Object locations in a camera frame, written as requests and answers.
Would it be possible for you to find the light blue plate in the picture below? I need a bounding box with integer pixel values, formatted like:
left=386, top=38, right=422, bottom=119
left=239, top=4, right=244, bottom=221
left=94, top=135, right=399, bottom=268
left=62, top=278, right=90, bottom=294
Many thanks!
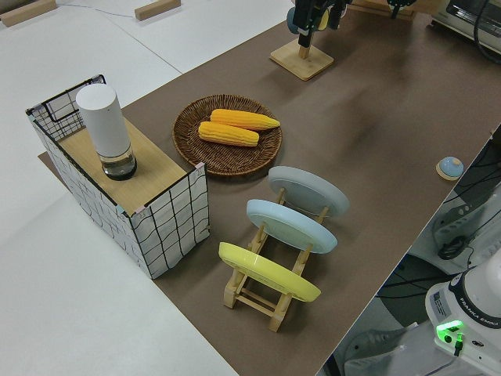
left=245, top=198, right=339, bottom=255

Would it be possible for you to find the grey-blue plate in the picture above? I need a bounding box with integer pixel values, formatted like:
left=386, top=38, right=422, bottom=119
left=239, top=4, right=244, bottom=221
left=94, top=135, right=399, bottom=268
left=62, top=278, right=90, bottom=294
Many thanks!
left=268, top=165, right=350, bottom=219

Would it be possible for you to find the yellow corn cob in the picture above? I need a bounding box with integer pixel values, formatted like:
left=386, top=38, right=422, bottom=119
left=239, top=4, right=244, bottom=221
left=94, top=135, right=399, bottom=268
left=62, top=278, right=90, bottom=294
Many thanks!
left=197, top=120, right=261, bottom=149
left=210, top=108, right=282, bottom=132

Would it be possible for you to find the round brown wicker basket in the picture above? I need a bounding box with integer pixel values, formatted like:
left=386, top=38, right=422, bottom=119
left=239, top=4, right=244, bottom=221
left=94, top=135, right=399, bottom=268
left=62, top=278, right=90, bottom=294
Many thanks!
left=172, top=93, right=283, bottom=178

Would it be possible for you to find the yellow plate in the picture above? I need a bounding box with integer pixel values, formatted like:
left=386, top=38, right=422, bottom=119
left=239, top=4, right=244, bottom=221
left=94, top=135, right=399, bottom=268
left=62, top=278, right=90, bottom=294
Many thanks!
left=218, top=241, right=323, bottom=303

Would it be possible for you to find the white grid-pattern storage box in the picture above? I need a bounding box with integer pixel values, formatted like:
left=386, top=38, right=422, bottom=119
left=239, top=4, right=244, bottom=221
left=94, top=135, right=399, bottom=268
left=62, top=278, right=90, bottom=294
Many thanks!
left=25, top=73, right=211, bottom=280

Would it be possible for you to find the brown table mat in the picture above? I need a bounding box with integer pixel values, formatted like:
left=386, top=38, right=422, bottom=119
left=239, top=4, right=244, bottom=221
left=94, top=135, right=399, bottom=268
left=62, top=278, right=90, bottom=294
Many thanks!
left=37, top=0, right=501, bottom=376

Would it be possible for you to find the wooden dish rack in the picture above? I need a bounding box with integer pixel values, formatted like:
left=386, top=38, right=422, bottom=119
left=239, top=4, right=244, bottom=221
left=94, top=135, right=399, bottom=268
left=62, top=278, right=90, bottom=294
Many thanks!
left=222, top=186, right=330, bottom=333

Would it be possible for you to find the white cylinder with clear base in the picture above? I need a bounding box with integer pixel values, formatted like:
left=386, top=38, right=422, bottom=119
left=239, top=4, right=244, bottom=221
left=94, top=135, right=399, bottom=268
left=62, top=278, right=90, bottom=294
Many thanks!
left=75, top=84, right=139, bottom=182

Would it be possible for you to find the blue cup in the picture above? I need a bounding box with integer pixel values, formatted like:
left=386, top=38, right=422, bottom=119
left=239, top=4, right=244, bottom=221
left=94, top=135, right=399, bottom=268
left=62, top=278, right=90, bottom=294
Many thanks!
left=286, top=6, right=301, bottom=33

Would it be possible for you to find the black block-shaped object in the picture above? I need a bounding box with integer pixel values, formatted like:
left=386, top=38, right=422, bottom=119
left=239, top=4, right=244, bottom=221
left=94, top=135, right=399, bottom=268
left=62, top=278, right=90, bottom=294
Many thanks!
left=293, top=0, right=315, bottom=40

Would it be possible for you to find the yellow cup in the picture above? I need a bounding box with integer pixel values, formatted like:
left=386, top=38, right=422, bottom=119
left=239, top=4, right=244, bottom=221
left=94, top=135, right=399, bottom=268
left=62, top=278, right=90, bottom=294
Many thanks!
left=315, top=8, right=333, bottom=31

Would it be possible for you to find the light wooden block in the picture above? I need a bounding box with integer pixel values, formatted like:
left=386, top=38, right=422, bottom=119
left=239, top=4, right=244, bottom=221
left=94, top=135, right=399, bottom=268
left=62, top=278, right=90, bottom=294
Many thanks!
left=134, top=0, right=182, bottom=21
left=0, top=0, right=59, bottom=28

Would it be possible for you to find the white toaster oven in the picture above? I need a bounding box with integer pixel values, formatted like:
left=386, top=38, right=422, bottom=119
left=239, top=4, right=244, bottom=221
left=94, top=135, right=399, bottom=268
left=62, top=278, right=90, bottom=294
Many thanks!
left=430, top=0, right=501, bottom=54

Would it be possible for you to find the bamboo stand with post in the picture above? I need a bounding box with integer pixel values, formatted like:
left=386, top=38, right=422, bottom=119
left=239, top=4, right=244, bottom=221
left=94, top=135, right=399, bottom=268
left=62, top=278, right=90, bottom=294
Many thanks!
left=269, top=33, right=335, bottom=82

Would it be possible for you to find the black coiled cable bundle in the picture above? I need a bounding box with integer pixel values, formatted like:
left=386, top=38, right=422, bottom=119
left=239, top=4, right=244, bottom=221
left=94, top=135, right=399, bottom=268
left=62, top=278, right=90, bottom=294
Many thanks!
left=437, top=236, right=470, bottom=260

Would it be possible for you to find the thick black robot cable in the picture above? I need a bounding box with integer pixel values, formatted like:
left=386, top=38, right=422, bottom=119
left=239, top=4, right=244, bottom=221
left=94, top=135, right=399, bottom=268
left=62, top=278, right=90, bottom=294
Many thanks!
left=472, top=0, right=501, bottom=66

